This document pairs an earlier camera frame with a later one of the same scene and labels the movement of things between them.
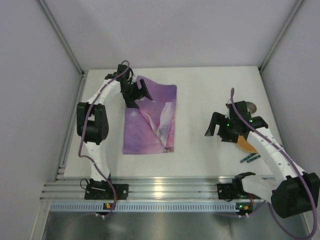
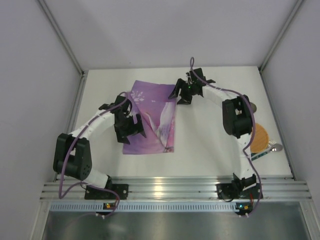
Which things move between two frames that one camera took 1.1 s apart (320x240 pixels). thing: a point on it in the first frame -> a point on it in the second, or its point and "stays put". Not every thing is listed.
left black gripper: (136, 90) -> (128, 129)
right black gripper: (221, 126) -> (186, 89)
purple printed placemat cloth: (151, 128) stays put
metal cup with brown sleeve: (251, 107) stays put
